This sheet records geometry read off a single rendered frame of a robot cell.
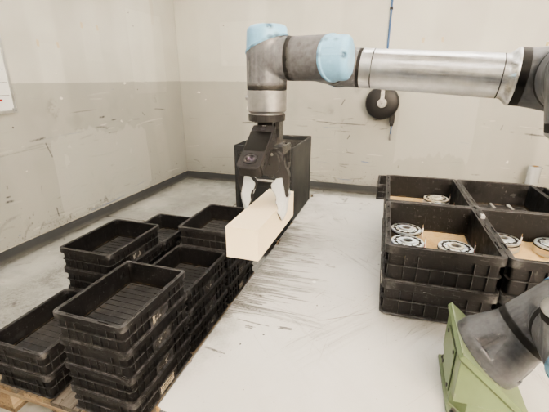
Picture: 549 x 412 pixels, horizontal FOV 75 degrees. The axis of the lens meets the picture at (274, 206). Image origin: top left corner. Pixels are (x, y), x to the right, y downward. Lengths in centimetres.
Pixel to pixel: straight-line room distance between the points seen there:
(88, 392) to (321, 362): 97
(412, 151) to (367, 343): 367
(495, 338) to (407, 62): 55
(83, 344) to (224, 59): 403
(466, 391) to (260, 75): 72
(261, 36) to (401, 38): 385
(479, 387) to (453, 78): 58
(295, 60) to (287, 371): 69
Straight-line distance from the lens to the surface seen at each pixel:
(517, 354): 86
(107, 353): 144
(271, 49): 68
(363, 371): 97
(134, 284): 176
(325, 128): 457
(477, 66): 74
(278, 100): 69
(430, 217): 142
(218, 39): 499
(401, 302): 113
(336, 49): 64
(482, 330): 86
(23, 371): 186
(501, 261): 108
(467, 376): 86
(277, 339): 103
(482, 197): 185
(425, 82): 74
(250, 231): 63
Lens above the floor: 136
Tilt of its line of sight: 19 degrees down
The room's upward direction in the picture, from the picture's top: straight up
